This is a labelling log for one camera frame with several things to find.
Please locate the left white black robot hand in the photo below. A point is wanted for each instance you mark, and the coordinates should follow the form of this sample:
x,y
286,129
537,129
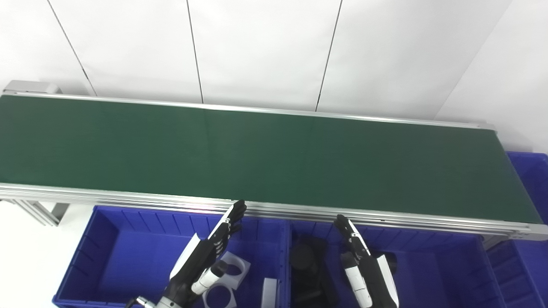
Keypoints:
x,y
195,265

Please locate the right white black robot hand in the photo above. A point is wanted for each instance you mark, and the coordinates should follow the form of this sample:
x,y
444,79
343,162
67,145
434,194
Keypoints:
x,y
372,282

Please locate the black block part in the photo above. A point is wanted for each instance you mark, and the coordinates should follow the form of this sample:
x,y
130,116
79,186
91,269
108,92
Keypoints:
x,y
319,291

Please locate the blue bin with black parts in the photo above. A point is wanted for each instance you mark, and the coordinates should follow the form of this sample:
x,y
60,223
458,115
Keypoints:
x,y
441,278

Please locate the blue bin with white parts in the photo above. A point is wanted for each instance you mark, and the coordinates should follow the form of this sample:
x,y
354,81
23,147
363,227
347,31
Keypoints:
x,y
124,265

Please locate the green conveyor belt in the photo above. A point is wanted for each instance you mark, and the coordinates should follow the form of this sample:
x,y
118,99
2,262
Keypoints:
x,y
274,158
128,197

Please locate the empty blue plastic bin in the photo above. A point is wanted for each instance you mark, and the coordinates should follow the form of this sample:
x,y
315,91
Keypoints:
x,y
531,256

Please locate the aluminium conveyor leg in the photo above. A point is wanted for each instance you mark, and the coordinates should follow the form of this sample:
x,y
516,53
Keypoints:
x,y
43,211

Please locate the grey conveyor motor box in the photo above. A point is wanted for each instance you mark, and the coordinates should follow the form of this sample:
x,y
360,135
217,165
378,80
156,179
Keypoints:
x,y
32,87

